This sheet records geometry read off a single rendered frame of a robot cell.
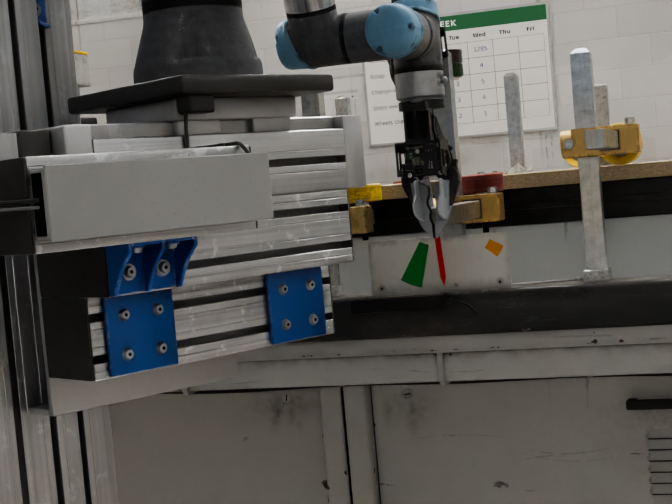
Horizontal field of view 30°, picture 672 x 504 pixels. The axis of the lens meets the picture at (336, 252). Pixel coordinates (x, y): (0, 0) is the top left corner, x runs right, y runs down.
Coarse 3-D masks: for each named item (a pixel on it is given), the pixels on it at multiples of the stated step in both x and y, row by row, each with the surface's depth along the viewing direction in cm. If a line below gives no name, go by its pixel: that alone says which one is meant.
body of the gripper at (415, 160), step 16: (416, 112) 189; (432, 112) 194; (416, 128) 188; (432, 128) 193; (400, 144) 189; (416, 144) 191; (432, 144) 188; (448, 144) 194; (400, 160) 192; (416, 160) 190; (432, 160) 188; (448, 160) 193; (400, 176) 190; (416, 176) 191
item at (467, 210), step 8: (432, 208) 197; (456, 208) 205; (464, 208) 212; (472, 208) 218; (432, 216) 197; (456, 216) 205; (464, 216) 211; (472, 216) 218; (480, 216) 224; (448, 224) 199
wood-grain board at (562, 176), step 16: (512, 176) 243; (528, 176) 242; (544, 176) 241; (560, 176) 240; (576, 176) 239; (608, 176) 237; (624, 176) 236; (640, 176) 235; (656, 176) 235; (384, 192) 250; (400, 192) 249; (432, 192) 248
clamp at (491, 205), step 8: (456, 200) 226; (464, 200) 225; (472, 200) 225; (480, 200) 225; (488, 200) 224; (496, 200) 224; (480, 208) 225; (488, 208) 224; (496, 208) 224; (488, 216) 224; (496, 216) 224; (504, 216) 228
